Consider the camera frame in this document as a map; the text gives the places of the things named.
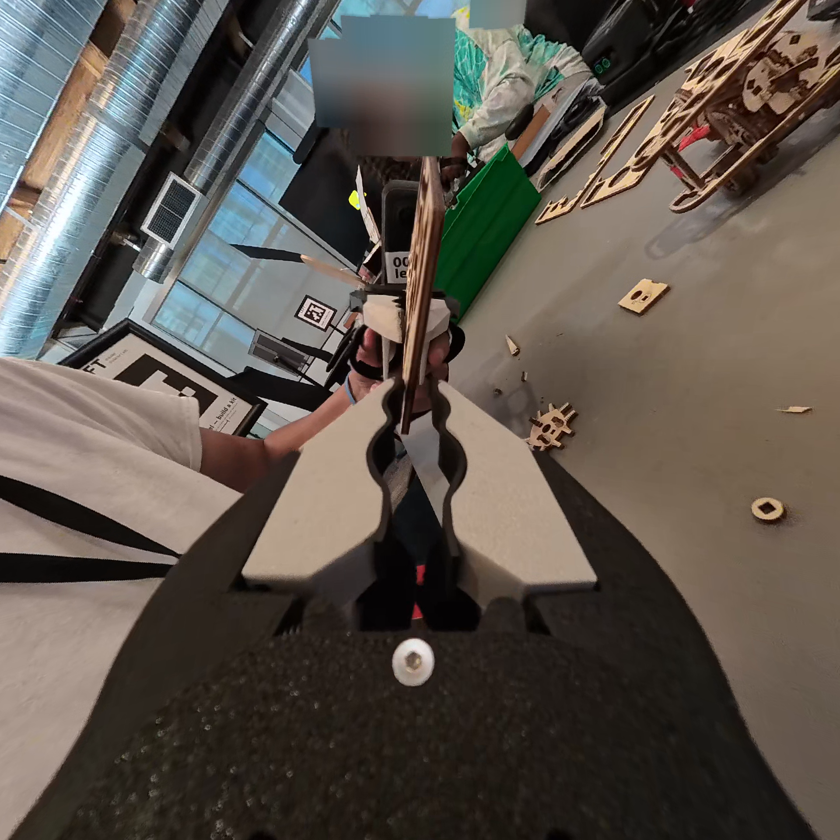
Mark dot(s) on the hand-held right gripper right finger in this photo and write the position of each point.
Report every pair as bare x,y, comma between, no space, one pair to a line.
518,525

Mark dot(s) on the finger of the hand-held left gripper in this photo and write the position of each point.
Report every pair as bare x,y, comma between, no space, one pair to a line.
384,318
438,318

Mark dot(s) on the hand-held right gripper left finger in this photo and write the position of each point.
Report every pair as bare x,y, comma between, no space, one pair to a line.
315,525

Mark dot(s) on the plywood parts sheet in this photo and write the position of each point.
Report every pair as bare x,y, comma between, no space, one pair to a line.
423,262

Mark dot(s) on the wooden toothed gear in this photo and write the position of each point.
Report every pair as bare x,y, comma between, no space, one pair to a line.
563,415

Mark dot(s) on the person's left forearm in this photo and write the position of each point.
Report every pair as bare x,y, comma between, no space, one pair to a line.
282,446

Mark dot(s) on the person's left hand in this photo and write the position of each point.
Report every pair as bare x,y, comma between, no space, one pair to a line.
371,354

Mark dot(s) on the small square marker tag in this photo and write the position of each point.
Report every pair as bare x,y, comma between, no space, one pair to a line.
315,312

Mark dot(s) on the wood chip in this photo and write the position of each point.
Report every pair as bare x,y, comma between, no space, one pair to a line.
512,346

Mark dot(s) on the green plastic bin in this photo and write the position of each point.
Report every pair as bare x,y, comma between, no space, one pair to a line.
485,229

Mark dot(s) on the empty wooden cutout sheet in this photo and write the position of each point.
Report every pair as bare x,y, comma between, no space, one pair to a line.
623,180
554,211

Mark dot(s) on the black framed marker sign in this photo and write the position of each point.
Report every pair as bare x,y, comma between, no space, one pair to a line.
157,377

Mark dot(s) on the square wooden plate with holes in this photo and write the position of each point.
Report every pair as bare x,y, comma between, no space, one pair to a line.
658,289

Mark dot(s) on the round wooden washer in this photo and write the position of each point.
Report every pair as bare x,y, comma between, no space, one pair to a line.
754,512

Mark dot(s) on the person's white shirt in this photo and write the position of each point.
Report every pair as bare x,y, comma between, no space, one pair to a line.
79,426

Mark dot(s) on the black equipment case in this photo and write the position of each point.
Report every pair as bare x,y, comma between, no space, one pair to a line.
623,52

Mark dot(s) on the wooden biplane model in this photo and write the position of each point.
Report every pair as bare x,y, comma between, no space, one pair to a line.
774,72

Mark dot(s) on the silver spiral duct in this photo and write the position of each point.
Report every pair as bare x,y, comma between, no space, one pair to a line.
229,111

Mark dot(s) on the wall air vent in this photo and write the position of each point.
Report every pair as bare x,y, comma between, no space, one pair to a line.
167,208

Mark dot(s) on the wide metal duct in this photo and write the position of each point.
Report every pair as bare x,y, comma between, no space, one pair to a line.
39,197

